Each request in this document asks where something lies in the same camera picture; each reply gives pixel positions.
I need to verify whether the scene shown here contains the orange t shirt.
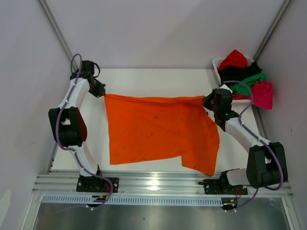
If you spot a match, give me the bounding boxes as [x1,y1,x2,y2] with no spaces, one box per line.
[105,94,220,176]

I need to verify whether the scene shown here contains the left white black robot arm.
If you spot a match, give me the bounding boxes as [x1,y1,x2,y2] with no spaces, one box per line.
[48,60,106,192]

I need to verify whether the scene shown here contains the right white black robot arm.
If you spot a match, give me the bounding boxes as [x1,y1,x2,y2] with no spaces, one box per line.
[202,88,288,194]

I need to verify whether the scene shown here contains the green t shirt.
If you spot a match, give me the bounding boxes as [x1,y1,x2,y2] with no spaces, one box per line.
[229,73,265,96]

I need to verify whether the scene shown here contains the black t shirt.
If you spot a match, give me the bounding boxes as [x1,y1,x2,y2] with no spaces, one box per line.
[218,62,262,83]

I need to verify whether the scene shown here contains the white plastic laundry basket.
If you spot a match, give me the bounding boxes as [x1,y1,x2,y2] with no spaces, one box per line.
[212,54,255,106]

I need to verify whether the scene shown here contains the magenta t shirt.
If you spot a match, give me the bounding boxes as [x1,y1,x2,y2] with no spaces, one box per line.
[231,80,273,110]

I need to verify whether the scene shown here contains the red t shirt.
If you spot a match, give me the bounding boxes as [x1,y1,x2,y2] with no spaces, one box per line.
[217,49,248,70]

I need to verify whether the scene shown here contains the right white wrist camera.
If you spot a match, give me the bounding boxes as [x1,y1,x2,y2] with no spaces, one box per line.
[220,84,233,93]

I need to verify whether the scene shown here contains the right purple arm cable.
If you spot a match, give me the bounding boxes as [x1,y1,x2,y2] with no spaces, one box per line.
[220,80,285,213]

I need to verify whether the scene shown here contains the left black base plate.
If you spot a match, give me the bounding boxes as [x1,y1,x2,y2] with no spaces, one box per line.
[76,176,119,193]

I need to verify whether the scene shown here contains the aluminium mounting rail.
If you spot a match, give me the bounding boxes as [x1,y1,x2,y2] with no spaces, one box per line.
[32,169,294,198]

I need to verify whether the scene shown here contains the slotted grey cable duct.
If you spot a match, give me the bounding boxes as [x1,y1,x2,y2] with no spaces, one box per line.
[42,194,223,207]

